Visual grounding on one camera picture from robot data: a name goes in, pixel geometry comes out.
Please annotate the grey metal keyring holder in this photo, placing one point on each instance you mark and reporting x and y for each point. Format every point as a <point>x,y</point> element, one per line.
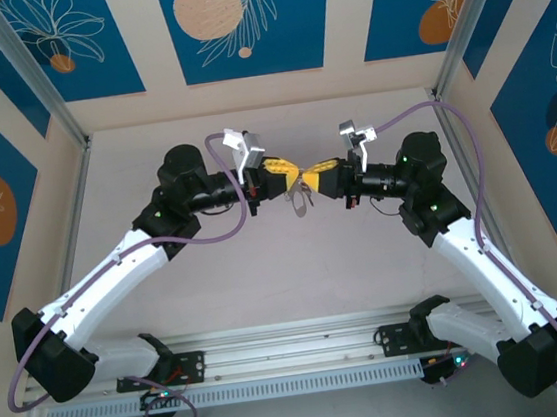
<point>299,208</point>

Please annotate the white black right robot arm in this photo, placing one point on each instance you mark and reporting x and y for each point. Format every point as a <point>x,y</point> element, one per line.
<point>486,265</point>

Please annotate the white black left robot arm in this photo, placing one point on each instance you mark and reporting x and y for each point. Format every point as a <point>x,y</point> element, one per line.
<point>101,284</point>

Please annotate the black controller board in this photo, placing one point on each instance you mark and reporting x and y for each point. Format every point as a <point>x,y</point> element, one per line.
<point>443,371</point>
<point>159,399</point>

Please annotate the aluminium table side rail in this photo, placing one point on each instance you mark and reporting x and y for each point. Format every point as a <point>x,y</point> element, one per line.
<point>452,133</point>
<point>75,216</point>

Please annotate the aluminium frame post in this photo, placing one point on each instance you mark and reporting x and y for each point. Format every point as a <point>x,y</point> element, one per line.
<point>31,70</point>
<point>478,19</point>

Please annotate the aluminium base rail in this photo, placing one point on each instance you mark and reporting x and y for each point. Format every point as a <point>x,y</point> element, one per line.
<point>294,347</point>

